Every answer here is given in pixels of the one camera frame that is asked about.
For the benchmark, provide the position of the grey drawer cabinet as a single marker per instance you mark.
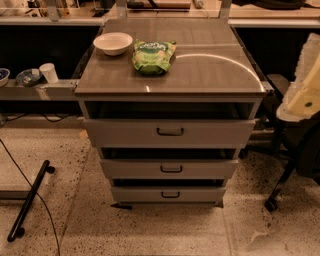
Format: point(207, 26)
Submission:
point(210, 78)

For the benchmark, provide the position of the grey top drawer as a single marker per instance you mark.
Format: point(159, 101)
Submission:
point(162, 133)

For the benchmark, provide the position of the grey drawer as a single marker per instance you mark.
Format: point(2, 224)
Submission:
point(148, 194)
point(162, 133)
point(161, 168)

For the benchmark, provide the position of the grey middle drawer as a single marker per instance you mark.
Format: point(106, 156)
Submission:
point(161, 168)

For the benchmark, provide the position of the grey bottom drawer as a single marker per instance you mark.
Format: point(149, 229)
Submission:
point(148, 194)

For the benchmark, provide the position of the green snack bag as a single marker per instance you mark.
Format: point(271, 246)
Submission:
point(153, 58)

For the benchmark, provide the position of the white bowl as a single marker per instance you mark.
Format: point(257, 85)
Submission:
point(113, 43)

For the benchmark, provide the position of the grey side shelf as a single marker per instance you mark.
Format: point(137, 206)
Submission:
point(61, 91)

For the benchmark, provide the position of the white paper cup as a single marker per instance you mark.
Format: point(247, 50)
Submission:
point(49, 72)

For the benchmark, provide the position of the dark blue bowl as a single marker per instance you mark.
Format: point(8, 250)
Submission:
point(29, 77)

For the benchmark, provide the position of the blue rimmed bowl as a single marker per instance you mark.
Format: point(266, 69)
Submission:
point(4, 76)

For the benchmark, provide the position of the black floor stand bar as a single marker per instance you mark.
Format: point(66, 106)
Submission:
point(17, 229)

